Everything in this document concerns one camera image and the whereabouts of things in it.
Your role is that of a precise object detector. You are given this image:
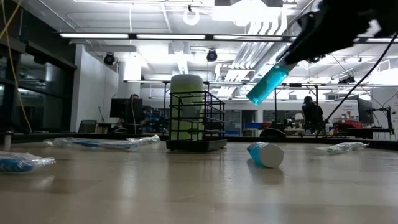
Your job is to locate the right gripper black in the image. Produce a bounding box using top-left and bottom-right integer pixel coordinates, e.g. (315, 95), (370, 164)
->
(278, 0), (374, 65)

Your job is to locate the teal toothpaste tube white cap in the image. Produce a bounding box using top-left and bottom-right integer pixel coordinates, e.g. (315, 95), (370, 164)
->
(247, 141), (285, 169)
(246, 63), (292, 106)

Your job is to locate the green toothbrush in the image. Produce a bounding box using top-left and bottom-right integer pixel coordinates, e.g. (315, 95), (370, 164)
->
(316, 141), (370, 155)

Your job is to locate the black wire basket caddy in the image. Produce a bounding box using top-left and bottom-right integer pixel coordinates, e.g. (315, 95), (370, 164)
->
(165, 90), (228, 153)

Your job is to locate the white toothbrush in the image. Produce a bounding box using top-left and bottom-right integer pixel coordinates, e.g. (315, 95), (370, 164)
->
(126, 134), (162, 146)

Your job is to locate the blue toothbrush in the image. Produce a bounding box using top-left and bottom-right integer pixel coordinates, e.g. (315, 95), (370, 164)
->
(43, 136), (142, 151)
(0, 151), (57, 174)

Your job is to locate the black monitor on arm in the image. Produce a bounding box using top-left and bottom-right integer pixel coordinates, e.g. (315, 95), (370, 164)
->
(356, 98), (374, 124)

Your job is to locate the red object on desk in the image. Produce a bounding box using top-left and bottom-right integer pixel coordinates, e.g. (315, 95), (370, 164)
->
(332, 119), (363, 131)

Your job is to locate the black overhead beam with lights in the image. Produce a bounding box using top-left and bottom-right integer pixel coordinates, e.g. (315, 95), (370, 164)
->
(58, 32), (299, 44)

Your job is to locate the green canister with white lid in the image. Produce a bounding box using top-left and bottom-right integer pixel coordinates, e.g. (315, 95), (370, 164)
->
(169, 73), (205, 141)

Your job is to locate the black computer monitor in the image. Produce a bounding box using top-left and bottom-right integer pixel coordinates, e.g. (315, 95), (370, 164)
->
(109, 98), (144, 119)

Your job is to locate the black office chair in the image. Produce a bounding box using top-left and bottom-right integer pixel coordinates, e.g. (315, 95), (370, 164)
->
(77, 119), (98, 134)

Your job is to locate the black ceiling camera cluster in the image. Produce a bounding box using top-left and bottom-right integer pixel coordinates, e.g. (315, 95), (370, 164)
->
(306, 54), (326, 65)
(338, 75), (357, 85)

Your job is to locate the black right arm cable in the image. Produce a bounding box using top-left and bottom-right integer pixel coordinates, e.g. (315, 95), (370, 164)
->
(315, 32), (398, 138)

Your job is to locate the black aluminium table frame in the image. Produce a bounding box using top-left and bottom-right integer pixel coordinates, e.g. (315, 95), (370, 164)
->
(0, 130), (398, 152)

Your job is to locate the white ring light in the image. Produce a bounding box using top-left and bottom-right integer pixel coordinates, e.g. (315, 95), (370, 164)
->
(182, 7), (201, 26)

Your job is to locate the yellow extension cord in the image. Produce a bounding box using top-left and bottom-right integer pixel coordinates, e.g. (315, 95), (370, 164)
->
(0, 0), (34, 133)

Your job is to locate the grey metal post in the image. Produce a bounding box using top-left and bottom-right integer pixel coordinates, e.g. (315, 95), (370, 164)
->
(2, 130), (13, 150)

